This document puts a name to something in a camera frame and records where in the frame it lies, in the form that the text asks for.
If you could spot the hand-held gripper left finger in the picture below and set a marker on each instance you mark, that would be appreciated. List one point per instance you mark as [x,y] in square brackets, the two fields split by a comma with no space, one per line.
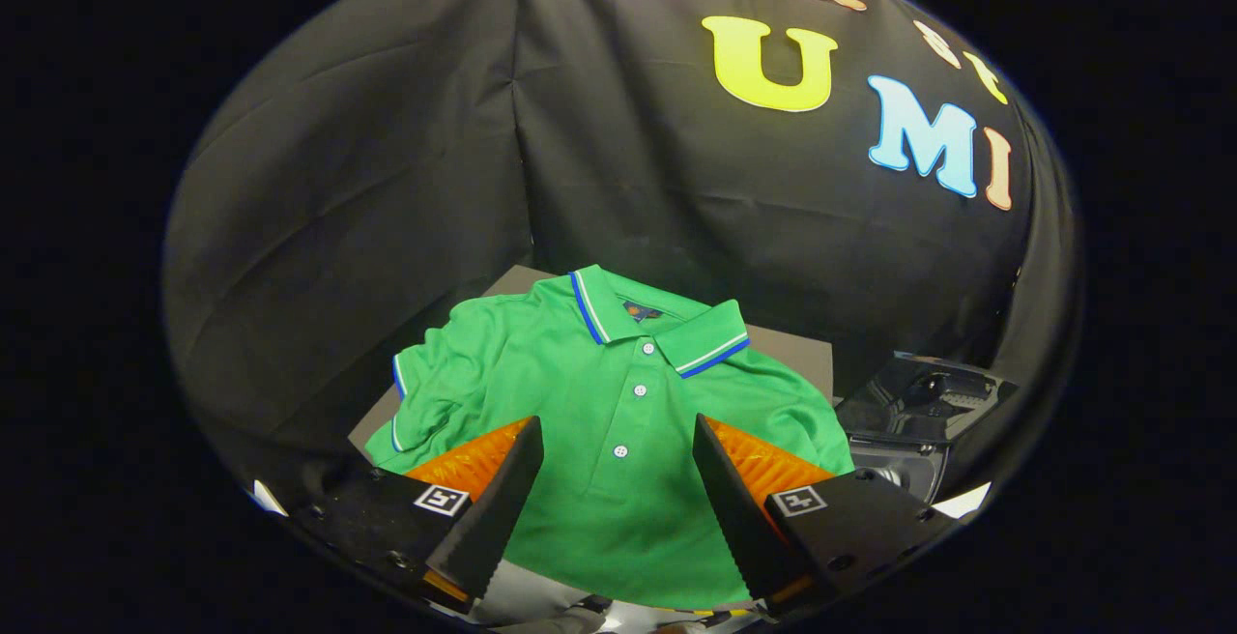
[493,518]

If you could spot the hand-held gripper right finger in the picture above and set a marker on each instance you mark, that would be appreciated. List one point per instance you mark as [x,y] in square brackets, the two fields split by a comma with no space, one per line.
[734,518]

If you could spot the green polo shirt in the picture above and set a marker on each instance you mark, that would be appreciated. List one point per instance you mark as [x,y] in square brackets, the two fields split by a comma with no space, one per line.
[618,508]

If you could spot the dark washing machine lid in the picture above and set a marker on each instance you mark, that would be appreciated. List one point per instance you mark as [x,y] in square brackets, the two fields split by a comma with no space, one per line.
[928,397]

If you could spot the grey cabinet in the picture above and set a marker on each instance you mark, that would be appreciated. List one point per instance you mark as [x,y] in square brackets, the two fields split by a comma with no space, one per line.
[797,359]

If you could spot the white flat sheet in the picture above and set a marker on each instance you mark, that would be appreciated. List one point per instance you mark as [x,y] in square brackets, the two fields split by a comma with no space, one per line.
[962,501]

